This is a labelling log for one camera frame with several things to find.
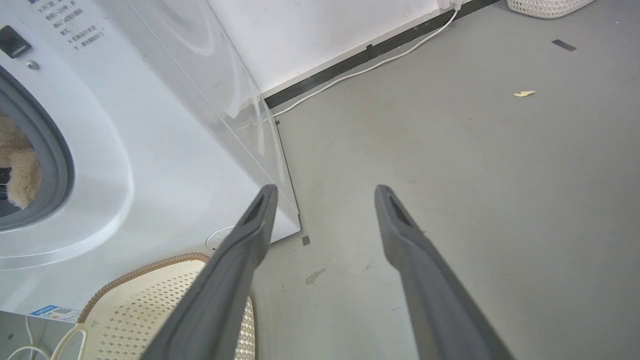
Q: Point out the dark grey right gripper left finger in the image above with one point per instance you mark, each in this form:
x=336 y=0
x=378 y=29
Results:
x=220 y=295

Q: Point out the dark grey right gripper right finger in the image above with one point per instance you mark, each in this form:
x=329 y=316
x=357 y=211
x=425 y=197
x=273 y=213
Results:
x=435 y=300

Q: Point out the cream perforated laundry basket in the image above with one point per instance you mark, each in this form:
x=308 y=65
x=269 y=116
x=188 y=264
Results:
x=150 y=310

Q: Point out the white front-load washing machine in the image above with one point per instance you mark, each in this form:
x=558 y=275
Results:
x=150 y=135

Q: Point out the beige plush toy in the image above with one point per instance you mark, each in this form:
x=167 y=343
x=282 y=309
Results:
x=20 y=170

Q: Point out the white woven basket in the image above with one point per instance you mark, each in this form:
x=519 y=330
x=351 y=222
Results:
x=547 y=7

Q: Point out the yellow paper scrap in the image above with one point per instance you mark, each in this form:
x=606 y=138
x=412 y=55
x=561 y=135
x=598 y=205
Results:
x=524 y=93

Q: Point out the black tape strip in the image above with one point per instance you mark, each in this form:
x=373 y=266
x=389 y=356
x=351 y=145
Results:
x=564 y=45

